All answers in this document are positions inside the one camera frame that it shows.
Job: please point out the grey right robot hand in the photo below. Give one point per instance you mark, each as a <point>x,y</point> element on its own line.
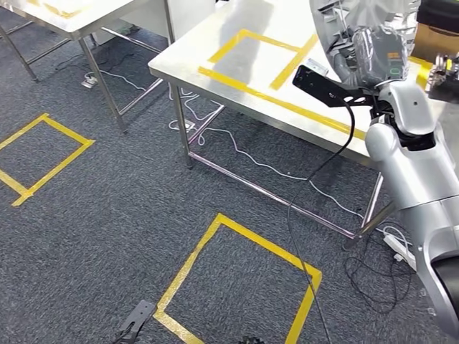
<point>380,57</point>

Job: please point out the silver wheel hubcap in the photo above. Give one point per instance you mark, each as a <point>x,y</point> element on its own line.
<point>377,12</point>

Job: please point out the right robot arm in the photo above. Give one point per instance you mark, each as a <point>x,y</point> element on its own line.
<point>412,175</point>

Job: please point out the dark metal part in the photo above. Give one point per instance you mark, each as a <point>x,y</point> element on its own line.
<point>445,80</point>

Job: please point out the steel workbench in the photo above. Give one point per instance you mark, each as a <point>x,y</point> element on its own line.
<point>186,57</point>

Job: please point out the brown cardboard box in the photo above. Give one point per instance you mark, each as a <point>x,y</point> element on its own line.
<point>434,45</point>

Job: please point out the black case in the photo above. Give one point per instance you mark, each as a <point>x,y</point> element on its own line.
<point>437,14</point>

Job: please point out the white partition panel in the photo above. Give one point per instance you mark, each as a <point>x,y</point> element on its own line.
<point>190,19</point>

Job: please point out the small white power strip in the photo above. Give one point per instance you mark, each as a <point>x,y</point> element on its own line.
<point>90,80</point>

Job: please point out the steel table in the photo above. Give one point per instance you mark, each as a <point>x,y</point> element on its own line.
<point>72,26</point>

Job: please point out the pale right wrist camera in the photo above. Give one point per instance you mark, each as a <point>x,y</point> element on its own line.
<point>317,67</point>

